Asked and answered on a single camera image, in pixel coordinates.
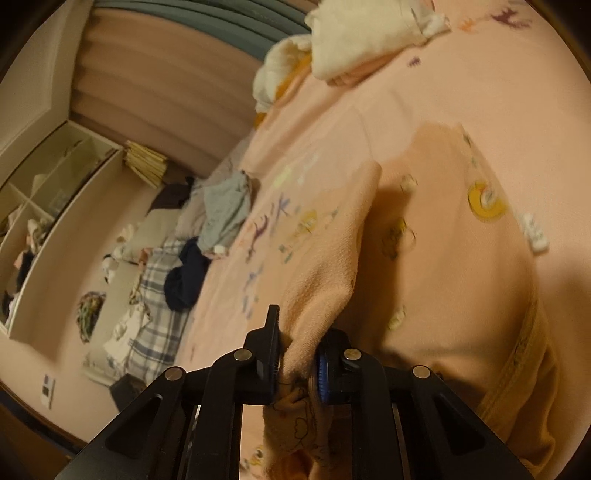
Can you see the colourful toy bundle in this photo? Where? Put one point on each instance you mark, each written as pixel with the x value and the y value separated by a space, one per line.
pixel 90 316

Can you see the folded white cloth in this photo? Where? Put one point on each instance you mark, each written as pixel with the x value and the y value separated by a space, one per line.
pixel 360 37

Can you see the pink curtain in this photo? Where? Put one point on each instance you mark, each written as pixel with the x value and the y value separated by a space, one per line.
pixel 161 78

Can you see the black box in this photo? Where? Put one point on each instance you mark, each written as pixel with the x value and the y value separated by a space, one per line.
pixel 127 392

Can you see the white shelf unit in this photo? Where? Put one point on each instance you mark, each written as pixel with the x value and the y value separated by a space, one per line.
pixel 69 203

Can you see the dark brown cloth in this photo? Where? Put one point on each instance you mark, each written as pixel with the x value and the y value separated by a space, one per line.
pixel 168 196

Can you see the lilac cloth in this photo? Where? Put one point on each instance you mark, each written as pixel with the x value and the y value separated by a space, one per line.
pixel 198 203

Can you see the navy garment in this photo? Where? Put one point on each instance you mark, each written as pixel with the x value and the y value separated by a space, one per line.
pixel 187 277

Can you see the white remote control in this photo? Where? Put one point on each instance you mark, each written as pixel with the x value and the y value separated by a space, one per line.
pixel 47 391

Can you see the plaid cloth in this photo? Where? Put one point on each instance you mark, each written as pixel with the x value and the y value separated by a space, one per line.
pixel 157 318

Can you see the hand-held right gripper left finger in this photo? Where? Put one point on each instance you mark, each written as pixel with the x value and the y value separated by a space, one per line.
pixel 272 360

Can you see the beige pillow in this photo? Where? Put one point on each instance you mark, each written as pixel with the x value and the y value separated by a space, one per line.
pixel 159 226

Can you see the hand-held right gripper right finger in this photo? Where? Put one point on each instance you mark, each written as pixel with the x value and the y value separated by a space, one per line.
pixel 322 374

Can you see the grey garment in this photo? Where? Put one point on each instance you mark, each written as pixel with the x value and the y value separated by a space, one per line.
pixel 226 207

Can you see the teal curtain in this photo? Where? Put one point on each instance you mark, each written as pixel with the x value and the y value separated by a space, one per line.
pixel 207 18

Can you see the orange cloth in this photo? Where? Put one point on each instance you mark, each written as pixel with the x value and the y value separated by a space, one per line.
pixel 295 69

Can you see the peach printed garment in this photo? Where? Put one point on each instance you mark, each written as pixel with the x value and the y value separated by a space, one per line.
pixel 438 286

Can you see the crumpled white cloth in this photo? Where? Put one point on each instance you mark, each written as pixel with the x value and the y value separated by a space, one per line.
pixel 277 69

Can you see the pink printed blanket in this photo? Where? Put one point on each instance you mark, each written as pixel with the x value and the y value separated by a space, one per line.
pixel 351 129

